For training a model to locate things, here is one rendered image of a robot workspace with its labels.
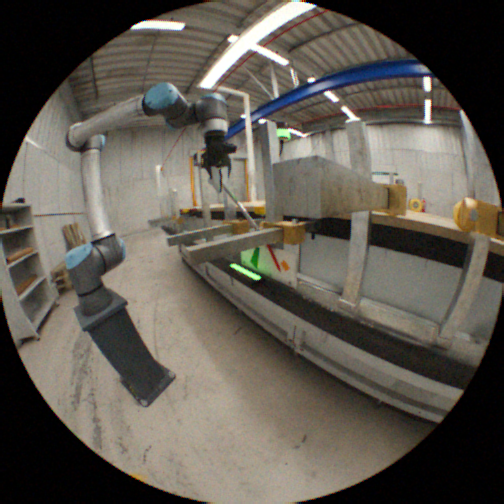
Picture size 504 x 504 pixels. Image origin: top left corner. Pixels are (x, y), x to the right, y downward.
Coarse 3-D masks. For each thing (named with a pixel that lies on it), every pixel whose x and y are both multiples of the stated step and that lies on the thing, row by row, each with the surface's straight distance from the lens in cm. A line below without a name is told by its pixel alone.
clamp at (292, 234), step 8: (264, 224) 48; (272, 224) 46; (280, 224) 44; (288, 224) 43; (304, 224) 45; (288, 232) 42; (296, 232) 42; (304, 232) 45; (280, 240) 45; (288, 240) 43; (296, 240) 43; (304, 240) 46
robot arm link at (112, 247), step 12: (84, 144) 100; (96, 144) 102; (84, 156) 100; (96, 156) 100; (84, 168) 98; (96, 168) 97; (84, 180) 96; (96, 180) 94; (84, 192) 95; (96, 192) 92; (96, 204) 91; (96, 216) 90; (96, 228) 90; (108, 228) 92; (96, 240) 88; (108, 240) 88; (120, 240) 95; (108, 252) 86; (120, 252) 91; (108, 264) 86
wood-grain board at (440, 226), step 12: (216, 204) 243; (252, 204) 112; (336, 216) 58; (348, 216) 56; (372, 216) 54; (384, 216) 53; (396, 216) 54; (408, 216) 63; (420, 216) 76; (432, 216) 99; (408, 228) 53; (420, 228) 53; (432, 228) 53; (444, 228) 54; (456, 228) 59; (456, 240) 55; (468, 240) 56; (492, 240) 61
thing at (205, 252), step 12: (276, 228) 44; (312, 228) 55; (216, 240) 36; (228, 240) 34; (240, 240) 35; (252, 240) 37; (264, 240) 39; (276, 240) 42; (192, 252) 31; (204, 252) 32; (216, 252) 33; (228, 252) 34; (192, 264) 32
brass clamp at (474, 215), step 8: (464, 200) 35; (472, 200) 35; (480, 200) 34; (464, 208) 35; (472, 208) 34; (480, 208) 34; (488, 208) 35; (496, 208) 36; (464, 216) 35; (472, 216) 33; (480, 216) 34; (488, 216) 35; (496, 216) 36; (464, 224) 34; (472, 224) 34; (480, 224) 34; (488, 224) 35; (496, 224) 36; (480, 232) 35; (488, 232) 35; (496, 232) 36
